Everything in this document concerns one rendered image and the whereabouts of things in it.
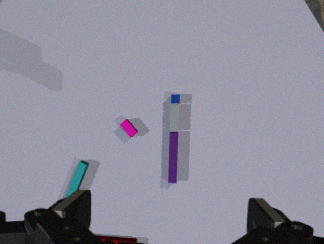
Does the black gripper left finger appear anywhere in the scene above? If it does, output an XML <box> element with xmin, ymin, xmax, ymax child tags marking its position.
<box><xmin>0</xmin><ymin>189</ymin><xmax>116</xmax><ymax>244</ymax></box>

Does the magenta rectangular block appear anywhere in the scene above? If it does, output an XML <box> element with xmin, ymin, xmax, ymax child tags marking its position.
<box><xmin>120</xmin><ymin>119</ymin><xmax>138</xmax><ymax>137</ymax></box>

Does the small blue block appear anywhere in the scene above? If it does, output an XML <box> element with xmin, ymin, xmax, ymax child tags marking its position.
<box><xmin>171</xmin><ymin>94</ymin><xmax>180</xmax><ymax>103</ymax></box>

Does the dark red rod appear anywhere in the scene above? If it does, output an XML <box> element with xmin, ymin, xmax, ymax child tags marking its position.
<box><xmin>96</xmin><ymin>235</ymin><xmax>137</xmax><ymax>243</ymax></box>

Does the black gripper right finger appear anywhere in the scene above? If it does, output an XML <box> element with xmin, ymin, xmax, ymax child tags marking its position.
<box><xmin>231</xmin><ymin>198</ymin><xmax>324</xmax><ymax>244</ymax></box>

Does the turquoise rod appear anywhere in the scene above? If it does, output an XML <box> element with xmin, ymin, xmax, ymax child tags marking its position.
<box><xmin>65</xmin><ymin>160</ymin><xmax>89</xmax><ymax>198</ymax></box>

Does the purple rod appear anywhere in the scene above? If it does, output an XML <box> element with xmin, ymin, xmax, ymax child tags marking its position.
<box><xmin>168</xmin><ymin>132</ymin><xmax>178</xmax><ymax>183</ymax></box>

